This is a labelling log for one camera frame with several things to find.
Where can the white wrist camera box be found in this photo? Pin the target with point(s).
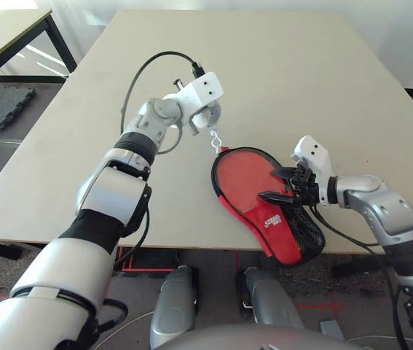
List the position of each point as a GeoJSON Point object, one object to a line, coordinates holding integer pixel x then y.
{"type": "Point", "coordinates": [204, 91]}
{"type": "Point", "coordinates": [313, 156]}

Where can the beige side table black legs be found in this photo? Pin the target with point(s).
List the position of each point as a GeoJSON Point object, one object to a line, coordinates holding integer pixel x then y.
{"type": "Point", "coordinates": [6, 40]}

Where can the black foam floor mat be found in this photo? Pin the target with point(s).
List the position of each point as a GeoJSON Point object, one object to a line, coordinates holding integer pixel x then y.
{"type": "Point", "coordinates": [6, 105]}

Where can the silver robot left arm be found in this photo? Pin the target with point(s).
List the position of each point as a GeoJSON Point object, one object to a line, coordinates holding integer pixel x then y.
{"type": "Point", "coordinates": [111, 189]}

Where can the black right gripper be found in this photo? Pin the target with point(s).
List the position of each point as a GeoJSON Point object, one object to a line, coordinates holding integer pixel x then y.
{"type": "Point", "coordinates": [306, 186]}

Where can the silver robot torso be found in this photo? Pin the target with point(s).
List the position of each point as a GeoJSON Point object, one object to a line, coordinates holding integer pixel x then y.
{"type": "Point", "coordinates": [264, 339]}

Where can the red black mesh paddle case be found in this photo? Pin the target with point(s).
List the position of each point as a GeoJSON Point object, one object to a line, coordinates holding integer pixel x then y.
{"type": "Point", "coordinates": [279, 237]}

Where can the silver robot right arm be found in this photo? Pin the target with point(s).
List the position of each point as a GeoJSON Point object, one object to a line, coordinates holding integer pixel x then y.
{"type": "Point", "coordinates": [384, 204]}

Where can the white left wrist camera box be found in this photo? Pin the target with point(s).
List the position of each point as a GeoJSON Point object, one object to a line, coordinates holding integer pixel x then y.
{"type": "Point", "coordinates": [204, 91]}

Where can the silver robot left leg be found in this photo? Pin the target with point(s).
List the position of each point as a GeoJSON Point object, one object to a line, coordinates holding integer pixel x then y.
{"type": "Point", "coordinates": [175, 306]}

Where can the grey floor plate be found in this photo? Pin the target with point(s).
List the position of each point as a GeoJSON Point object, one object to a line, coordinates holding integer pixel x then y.
{"type": "Point", "coordinates": [331, 329]}

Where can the red ping-pong paddle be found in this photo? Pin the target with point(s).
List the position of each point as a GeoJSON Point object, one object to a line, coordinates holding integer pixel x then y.
{"type": "Point", "coordinates": [242, 175]}

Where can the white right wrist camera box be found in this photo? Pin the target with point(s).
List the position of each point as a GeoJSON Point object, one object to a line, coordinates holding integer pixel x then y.
{"type": "Point", "coordinates": [313, 156]}

